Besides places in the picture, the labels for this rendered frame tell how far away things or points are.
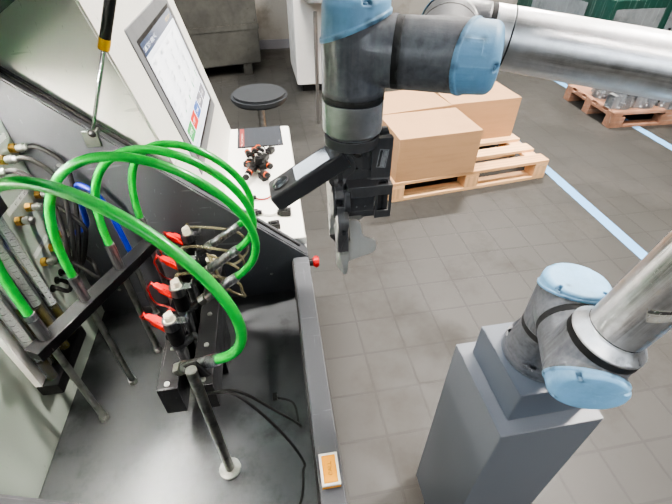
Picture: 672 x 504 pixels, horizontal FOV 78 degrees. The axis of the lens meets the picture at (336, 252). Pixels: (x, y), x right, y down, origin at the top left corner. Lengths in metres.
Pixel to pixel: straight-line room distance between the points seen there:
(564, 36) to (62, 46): 0.79
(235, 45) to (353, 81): 4.98
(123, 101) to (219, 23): 4.48
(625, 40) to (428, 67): 0.26
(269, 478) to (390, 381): 1.16
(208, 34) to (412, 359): 4.33
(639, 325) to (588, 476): 1.35
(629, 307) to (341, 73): 0.49
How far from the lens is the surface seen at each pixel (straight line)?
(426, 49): 0.47
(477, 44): 0.48
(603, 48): 0.63
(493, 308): 2.36
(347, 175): 0.56
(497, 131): 3.72
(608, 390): 0.77
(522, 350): 0.95
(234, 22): 5.40
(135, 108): 0.94
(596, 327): 0.73
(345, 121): 0.51
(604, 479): 2.03
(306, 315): 0.93
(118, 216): 0.49
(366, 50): 0.48
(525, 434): 1.04
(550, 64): 0.62
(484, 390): 1.05
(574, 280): 0.86
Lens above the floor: 1.65
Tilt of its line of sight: 41 degrees down
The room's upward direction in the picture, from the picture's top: straight up
